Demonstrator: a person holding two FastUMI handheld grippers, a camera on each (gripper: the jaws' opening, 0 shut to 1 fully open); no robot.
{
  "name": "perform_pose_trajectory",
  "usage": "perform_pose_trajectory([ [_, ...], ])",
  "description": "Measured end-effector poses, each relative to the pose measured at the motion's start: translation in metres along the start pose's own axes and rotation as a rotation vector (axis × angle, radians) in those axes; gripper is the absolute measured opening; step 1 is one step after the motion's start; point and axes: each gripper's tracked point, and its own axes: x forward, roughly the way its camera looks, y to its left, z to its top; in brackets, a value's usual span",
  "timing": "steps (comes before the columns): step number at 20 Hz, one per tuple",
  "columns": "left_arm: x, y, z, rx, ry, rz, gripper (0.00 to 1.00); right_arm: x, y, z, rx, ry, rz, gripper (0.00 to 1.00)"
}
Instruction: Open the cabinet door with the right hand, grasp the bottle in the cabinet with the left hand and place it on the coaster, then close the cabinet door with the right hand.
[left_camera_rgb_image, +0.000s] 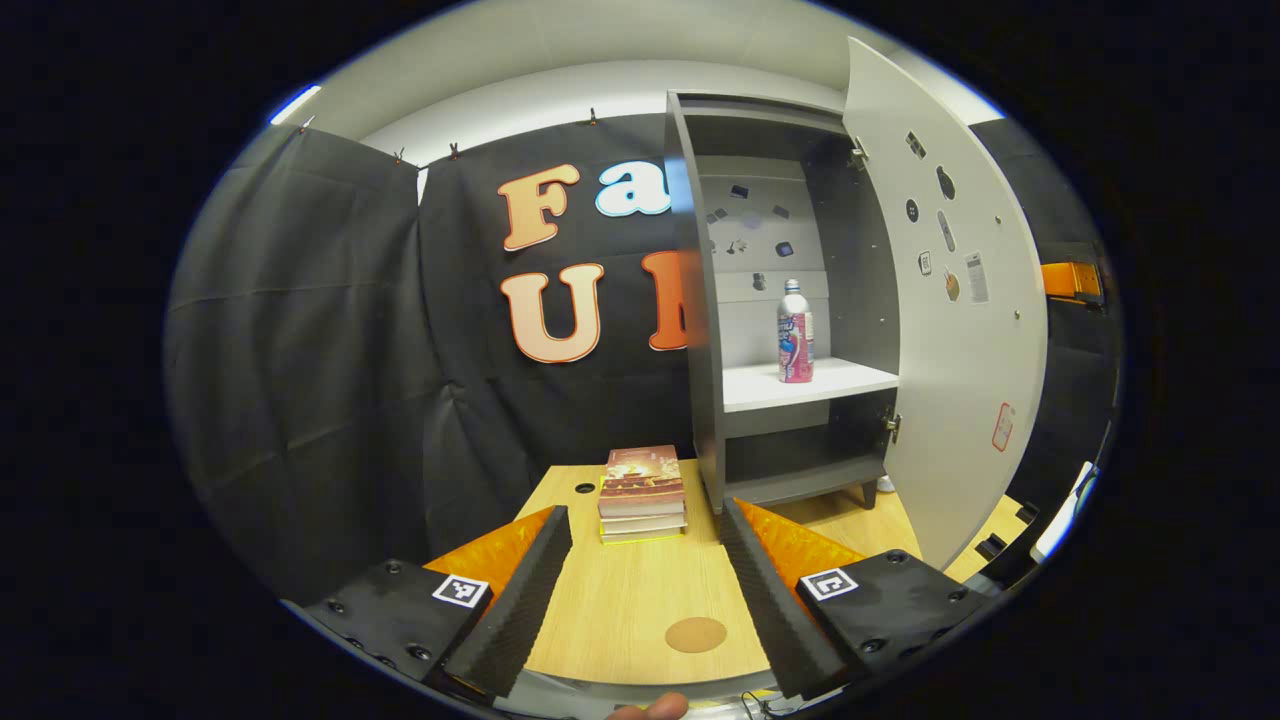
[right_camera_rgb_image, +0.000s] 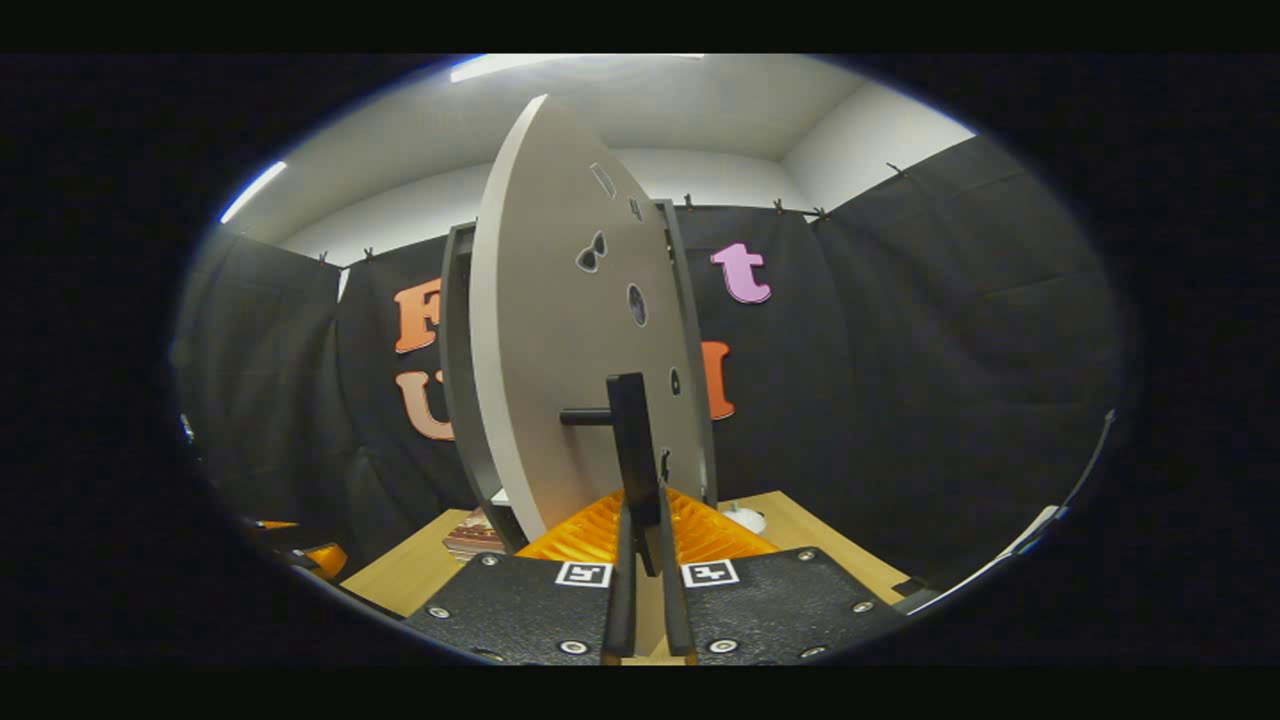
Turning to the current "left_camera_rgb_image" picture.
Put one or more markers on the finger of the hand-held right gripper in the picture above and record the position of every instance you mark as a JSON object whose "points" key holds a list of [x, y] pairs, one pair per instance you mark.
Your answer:
{"points": [[1070, 281]]}

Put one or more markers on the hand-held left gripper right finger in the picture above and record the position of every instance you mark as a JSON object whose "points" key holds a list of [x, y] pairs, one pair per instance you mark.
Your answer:
{"points": [[765, 600]]}

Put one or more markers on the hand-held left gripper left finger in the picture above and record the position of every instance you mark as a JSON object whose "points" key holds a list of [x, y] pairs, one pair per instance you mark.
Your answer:
{"points": [[520, 610]]}

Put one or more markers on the round brown coaster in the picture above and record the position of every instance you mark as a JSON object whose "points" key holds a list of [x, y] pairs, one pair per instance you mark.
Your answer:
{"points": [[696, 635]]}

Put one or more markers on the white cabinet door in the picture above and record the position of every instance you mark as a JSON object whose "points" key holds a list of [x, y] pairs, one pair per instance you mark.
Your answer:
{"points": [[960, 400]]}

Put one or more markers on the grey cabinet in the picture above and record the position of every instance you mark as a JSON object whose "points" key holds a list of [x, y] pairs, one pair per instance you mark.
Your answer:
{"points": [[860, 300]]}

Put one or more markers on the pink white bottle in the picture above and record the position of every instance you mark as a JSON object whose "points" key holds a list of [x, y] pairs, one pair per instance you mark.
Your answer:
{"points": [[795, 340]]}

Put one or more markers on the white cabinet shelf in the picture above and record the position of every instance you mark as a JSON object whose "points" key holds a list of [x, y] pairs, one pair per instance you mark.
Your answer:
{"points": [[760, 388]]}

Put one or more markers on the paperback book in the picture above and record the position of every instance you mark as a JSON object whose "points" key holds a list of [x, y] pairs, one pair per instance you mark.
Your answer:
{"points": [[645, 536], [645, 523]]}

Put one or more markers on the red cover book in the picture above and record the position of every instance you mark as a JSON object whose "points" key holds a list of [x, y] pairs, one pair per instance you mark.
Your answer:
{"points": [[640, 475]]}

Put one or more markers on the black backdrop cloth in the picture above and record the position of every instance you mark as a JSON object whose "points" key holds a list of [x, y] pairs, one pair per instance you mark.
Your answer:
{"points": [[300, 350]]}

